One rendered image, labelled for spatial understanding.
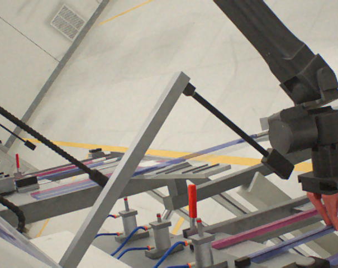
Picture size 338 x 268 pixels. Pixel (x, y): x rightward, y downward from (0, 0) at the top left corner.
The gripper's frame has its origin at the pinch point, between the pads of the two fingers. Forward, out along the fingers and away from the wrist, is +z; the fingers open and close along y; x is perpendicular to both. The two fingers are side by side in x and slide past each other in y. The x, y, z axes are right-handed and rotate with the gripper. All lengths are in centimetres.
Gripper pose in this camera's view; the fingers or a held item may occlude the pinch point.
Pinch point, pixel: (334, 225)
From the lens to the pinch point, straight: 96.8
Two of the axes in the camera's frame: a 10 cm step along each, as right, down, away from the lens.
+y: 4.7, 0.3, -8.8
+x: 8.7, -1.9, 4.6
